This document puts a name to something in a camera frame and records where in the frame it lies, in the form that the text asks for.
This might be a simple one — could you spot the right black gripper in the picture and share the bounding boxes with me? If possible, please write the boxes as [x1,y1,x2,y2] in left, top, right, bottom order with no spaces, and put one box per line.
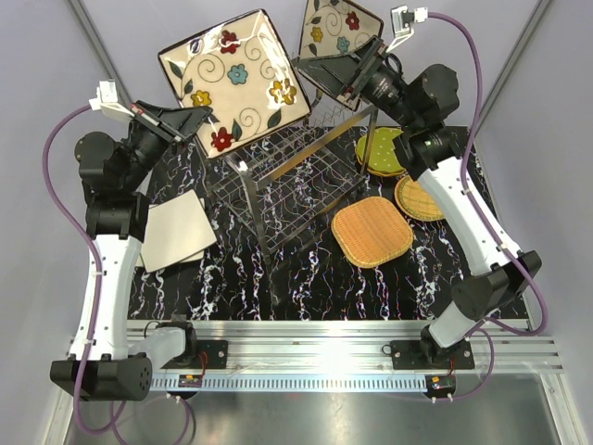
[297,36,419,132]

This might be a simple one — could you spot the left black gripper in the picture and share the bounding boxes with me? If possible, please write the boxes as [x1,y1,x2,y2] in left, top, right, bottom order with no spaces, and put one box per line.
[120,98,209,191]

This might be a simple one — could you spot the dark brown square plate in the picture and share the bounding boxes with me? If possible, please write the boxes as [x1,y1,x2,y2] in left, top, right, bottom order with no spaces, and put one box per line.
[158,9,311,159]

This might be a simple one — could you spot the cream black-rimmed square plate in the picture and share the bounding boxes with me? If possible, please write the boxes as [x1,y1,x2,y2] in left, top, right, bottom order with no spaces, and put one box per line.
[136,198,208,268]

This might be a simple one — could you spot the white square plate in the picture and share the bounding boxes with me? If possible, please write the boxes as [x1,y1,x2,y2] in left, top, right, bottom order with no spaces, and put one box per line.
[140,188,218,273]

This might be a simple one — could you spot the woven wicker tray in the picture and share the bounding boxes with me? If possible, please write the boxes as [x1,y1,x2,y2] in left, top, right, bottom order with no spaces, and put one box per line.
[331,197,414,269]

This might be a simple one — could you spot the green polka dot plate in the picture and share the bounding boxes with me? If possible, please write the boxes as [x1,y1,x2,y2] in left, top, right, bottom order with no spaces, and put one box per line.
[368,127,405,177]

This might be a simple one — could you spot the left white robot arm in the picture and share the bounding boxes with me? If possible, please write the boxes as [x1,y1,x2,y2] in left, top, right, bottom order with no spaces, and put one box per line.
[49,100,212,401]

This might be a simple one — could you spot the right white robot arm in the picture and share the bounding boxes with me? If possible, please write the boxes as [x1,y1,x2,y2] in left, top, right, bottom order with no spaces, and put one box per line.
[295,36,542,368]

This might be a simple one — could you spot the stainless steel dish rack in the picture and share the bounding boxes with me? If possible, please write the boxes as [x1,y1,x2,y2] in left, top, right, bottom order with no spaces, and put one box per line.
[202,96,379,289]

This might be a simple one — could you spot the rear floral square plate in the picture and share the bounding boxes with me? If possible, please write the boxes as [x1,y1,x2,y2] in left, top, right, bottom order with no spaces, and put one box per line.
[298,1,384,111]

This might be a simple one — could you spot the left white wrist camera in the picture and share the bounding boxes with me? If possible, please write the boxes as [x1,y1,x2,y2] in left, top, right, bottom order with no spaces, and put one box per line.
[89,80,133,122]

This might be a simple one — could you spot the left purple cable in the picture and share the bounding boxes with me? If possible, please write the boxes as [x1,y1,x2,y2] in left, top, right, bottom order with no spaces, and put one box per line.
[41,105,194,444]

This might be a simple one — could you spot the purple cable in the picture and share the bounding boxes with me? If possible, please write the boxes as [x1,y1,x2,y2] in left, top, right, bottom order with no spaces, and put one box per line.
[41,105,194,444]
[384,12,550,402]

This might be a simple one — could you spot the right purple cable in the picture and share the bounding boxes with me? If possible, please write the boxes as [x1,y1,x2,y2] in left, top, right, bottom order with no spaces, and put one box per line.
[384,12,550,402]

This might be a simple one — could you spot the aluminium mounting rail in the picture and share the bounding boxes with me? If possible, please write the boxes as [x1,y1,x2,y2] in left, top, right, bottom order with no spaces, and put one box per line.
[151,321,562,393]

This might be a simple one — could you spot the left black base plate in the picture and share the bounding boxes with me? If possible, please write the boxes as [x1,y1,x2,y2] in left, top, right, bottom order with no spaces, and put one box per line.
[183,339,229,370]

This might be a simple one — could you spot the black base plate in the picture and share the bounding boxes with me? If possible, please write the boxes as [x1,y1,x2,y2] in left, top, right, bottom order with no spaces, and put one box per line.
[382,339,475,372]
[183,339,229,370]

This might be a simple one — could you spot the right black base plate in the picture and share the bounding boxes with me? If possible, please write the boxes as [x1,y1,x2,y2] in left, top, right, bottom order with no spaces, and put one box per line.
[382,339,475,372]

